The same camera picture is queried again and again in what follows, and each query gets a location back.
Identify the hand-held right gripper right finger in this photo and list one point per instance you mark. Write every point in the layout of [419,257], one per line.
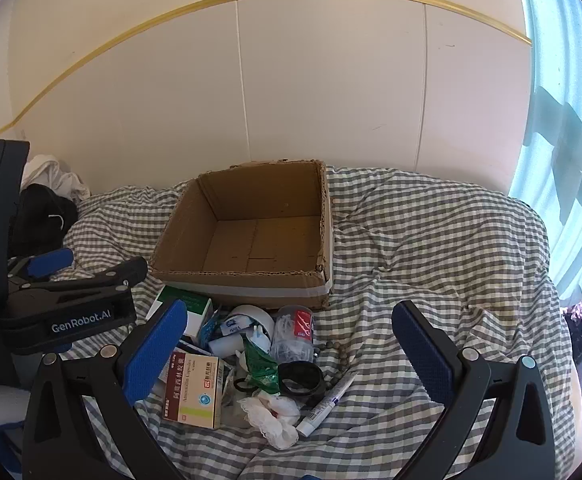
[421,355]

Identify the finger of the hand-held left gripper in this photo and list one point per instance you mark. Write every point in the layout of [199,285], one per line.
[51,261]
[121,272]

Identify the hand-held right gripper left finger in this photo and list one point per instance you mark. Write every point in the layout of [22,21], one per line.
[156,355]

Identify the cream orange medicine box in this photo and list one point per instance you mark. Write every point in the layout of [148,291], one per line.
[196,395]

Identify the teal packet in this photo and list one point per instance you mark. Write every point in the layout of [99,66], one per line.
[211,327]

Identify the green white medicine box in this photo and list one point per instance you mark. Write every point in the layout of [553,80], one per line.
[193,305]

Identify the white item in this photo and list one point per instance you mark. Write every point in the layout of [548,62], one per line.
[236,324]

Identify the green foil packet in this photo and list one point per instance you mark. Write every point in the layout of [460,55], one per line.
[261,370]

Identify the white round handheld device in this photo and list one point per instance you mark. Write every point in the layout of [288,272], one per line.
[258,317]

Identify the wide black band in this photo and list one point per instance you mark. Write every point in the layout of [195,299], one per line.
[316,385]

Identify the white cream tube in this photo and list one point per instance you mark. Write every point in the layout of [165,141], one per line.
[321,407]

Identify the clear jar with red label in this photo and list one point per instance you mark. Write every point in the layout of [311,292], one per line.
[291,340]

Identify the white lace cloth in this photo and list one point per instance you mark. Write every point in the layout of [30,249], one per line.
[276,420]

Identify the brown cardboard box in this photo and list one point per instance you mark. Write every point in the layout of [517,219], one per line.
[261,240]

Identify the black clothing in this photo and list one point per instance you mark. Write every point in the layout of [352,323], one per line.
[36,215]

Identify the white clothing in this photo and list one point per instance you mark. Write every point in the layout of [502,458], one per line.
[46,170]

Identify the grey white checked blanket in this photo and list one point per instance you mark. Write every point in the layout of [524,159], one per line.
[421,240]

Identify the light blue curtain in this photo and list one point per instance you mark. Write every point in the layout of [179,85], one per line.
[561,110]

